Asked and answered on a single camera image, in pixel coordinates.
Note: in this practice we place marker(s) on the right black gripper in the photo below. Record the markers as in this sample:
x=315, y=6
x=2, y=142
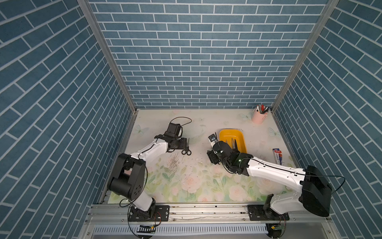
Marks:
x=211, y=155

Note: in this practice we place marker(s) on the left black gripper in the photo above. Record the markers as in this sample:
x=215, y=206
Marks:
x=183, y=143

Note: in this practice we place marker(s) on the yellow plastic storage box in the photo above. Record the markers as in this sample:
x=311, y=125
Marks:
x=234, y=138

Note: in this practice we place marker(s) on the small black silver scissors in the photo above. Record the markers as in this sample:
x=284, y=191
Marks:
x=186, y=150

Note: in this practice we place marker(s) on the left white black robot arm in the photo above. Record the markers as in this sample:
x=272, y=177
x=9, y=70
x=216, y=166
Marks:
x=130, y=171

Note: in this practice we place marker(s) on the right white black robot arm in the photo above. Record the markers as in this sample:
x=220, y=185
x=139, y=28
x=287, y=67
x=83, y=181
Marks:
x=311, y=190

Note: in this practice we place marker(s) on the pencil box white blue red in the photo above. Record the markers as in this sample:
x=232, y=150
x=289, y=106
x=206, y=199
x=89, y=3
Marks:
x=278, y=156

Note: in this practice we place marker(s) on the floral table mat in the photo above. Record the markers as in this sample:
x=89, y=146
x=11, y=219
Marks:
x=174, y=177

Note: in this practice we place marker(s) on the pink pen holder cup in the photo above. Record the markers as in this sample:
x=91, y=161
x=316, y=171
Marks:
x=260, y=113

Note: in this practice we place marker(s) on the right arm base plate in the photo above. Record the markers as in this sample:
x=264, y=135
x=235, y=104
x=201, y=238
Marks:
x=258, y=213

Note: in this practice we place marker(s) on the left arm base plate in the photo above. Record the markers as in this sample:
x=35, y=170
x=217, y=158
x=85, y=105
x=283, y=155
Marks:
x=155, y=213

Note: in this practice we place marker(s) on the aluminium front rail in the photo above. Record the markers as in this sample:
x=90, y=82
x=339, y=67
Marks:
x=178, y=213

